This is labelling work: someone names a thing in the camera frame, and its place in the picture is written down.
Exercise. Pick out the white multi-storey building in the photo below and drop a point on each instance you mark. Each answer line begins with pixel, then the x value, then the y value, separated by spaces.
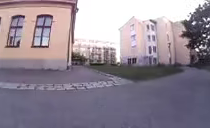
pixel 96 50

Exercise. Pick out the dark green tree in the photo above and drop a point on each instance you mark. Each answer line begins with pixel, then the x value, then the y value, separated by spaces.
pixel 203 33

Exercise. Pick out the grey asphalt road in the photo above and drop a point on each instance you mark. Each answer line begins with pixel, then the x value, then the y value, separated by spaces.
pixel 126 106

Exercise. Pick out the grass patch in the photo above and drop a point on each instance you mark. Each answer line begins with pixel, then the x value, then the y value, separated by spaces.
pixel 139 70

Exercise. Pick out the pink apartment building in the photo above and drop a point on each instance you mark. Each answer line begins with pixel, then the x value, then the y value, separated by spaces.
pixel 159 40

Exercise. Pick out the beige building with arched windows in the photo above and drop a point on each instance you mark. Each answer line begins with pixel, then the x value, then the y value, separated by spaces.
pixel 29 53

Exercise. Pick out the grey asphalt path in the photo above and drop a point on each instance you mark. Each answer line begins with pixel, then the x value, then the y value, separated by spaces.
pixel 43 75

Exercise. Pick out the pale cobblestone kerb strip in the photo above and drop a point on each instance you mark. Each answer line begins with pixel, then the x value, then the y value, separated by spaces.
pixel 59 86

